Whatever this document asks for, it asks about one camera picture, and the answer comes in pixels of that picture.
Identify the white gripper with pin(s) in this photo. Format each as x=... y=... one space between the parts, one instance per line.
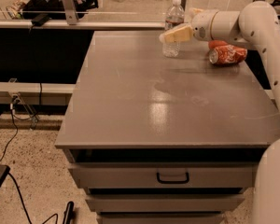
x=202 y=26

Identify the clear plastic water bottle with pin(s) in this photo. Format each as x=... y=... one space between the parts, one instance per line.
x=174 y=16

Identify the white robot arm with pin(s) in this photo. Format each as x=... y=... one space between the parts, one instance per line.
x=255 y=27

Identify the red apple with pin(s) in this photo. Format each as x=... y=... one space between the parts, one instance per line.
x=216 y=43

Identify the crushed orange soda can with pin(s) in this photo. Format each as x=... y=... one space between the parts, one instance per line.
x=227 y=54

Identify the grey drawer cabinet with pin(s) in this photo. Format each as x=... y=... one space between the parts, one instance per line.
x=131 y=104

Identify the seated person in background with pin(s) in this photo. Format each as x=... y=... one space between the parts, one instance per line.
x=53 y=8

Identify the black power adapter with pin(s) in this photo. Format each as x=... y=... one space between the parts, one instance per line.
x=40 y=19

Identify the top grey drawer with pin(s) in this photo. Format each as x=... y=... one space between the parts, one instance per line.
x=132 y=175

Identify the grey drawer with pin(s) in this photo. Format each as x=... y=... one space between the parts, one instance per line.
x=132 y=175
x=160 y=218
x=148 y=203

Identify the middle grey drawer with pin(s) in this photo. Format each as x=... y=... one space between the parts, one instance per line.
x=148 y=203

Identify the bottom grey drawer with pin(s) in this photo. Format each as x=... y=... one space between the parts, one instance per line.
x=160 y=218

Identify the black tool on floor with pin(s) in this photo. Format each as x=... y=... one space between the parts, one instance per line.
x=68 y=214

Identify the left metal bracket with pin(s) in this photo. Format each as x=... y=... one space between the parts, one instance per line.
x=70 y=12

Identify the black drawer handle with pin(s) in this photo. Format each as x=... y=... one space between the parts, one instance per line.
x=173 y=179

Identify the wall power outlet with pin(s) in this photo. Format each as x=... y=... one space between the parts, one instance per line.
x=15 y=98

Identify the grey window ledge rail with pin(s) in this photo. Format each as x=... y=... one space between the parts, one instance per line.
x=84 y=25

